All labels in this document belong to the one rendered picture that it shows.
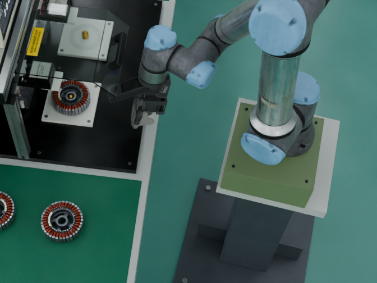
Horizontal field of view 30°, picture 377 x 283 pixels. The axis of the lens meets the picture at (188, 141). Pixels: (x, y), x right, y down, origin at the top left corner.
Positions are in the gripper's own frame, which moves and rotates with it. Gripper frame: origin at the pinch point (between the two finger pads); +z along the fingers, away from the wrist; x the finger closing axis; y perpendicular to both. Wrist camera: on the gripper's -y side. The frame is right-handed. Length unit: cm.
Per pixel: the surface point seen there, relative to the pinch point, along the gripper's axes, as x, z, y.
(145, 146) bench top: -2.3, 6.8, 4.7
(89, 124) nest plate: 4.0, 5.2, -11.6
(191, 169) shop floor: 39, 71, 39
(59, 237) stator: -30.1, 12.0, -20.6
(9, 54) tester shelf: 0.2, -24.4, -34.9
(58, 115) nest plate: 7.6, 6.1, -20.5
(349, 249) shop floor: -1, 68, 96
